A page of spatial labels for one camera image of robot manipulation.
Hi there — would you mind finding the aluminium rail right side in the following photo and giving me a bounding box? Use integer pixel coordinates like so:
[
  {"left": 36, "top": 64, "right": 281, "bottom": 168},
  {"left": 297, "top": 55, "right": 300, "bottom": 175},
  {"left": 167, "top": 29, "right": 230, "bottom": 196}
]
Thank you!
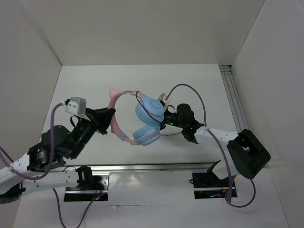
[{"left": 219, "top": 65, "right": 248, "bottom": 131}]

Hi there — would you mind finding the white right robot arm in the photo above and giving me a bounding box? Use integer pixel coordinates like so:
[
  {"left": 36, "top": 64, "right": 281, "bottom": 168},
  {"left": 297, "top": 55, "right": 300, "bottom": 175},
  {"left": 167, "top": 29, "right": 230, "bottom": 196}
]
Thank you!
[{"left": 163, "top": 104, "right": 271, "bottom": 180}]

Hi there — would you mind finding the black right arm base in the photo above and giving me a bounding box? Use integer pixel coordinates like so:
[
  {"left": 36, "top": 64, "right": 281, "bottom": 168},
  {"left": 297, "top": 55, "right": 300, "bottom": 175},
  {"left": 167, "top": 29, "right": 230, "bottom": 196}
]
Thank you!
[{"left": 189, "top": 172, "right": 229, "bottom": 200}]

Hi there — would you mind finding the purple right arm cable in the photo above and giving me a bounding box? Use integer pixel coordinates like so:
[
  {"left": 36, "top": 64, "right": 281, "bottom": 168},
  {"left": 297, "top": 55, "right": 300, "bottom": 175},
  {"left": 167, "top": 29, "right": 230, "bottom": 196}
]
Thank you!
[{"left": 166, "top": 84, "right": 257, "bottom": 208}]

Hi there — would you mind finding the aluminium rail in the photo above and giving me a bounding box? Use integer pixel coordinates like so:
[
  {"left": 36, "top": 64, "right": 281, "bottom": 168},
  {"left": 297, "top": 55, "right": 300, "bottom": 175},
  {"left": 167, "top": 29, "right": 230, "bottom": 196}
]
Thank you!
[
  {"left": 219, "top": 65, "right": 248, "bottom": 131},
  {"left": 45, "top": 162, "right": 221, "bottom": 173}
]

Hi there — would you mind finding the thin black headphone cable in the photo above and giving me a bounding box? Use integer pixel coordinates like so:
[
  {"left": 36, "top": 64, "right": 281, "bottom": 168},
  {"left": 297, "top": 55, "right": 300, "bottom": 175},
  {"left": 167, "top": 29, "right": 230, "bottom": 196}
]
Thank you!
[{"left": 135, "top": 90, "right": 182, "bottom": 137}]

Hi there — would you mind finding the aluminium rail front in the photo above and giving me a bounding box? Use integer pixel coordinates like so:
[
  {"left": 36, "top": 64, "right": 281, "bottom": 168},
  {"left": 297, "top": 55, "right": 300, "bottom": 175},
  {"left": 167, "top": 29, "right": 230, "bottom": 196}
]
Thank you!
[{"left": 45, "top": 162, "right": 221, "bottom": 173}]

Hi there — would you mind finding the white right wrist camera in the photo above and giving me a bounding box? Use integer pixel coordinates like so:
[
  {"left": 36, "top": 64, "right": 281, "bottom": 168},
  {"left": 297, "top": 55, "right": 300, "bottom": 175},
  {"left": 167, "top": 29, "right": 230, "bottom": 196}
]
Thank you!
[{"left": 158, "top": 93, "right": 171, "bottom": 111}]

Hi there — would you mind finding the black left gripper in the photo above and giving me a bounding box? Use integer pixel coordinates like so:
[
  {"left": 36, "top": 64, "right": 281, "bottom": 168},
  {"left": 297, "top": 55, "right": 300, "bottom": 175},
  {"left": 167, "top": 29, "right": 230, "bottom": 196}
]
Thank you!
[{"left": 68, "top": 106, "right": 115, "bottom": 159}]

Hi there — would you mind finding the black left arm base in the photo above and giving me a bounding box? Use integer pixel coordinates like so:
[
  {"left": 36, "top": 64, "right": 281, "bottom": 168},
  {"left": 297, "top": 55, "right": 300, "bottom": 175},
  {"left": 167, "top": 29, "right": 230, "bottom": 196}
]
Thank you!
[{"left": 64, "top": 166, "right": 110, "bottom": 202}]

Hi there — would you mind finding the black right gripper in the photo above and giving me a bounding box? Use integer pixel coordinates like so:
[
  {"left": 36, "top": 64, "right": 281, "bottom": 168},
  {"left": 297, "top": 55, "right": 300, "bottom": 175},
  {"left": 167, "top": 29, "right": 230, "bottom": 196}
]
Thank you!
[{"left": 146, "top": 104, "right": 186, "bottom": 129}]

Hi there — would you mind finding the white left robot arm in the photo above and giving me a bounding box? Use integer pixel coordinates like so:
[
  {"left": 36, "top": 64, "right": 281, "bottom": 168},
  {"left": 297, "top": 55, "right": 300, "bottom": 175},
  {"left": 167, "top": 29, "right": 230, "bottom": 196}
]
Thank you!
[{"left": 0, "top": 108, "right": 115, "bottom": 204}]

